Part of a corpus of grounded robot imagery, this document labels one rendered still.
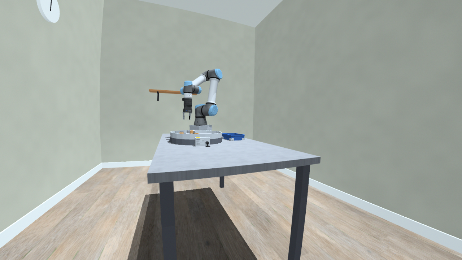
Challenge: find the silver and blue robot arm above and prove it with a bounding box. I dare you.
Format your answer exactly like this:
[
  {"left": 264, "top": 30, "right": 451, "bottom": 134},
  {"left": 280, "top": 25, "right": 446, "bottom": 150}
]
[{"left": 180, "top": 69, "right": 222, "bottom": 126}]

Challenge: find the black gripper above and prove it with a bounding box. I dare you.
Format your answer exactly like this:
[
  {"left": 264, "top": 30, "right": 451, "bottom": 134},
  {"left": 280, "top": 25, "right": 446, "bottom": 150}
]
[{"left": 182, "top": 93, "right": 192, "bottom": 120}]

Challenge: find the blue open crate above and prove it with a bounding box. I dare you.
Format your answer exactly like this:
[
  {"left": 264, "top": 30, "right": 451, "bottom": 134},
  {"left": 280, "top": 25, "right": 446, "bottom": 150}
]
[{"left": 222, "top": 133, "right": 245, "bottom": 141}]

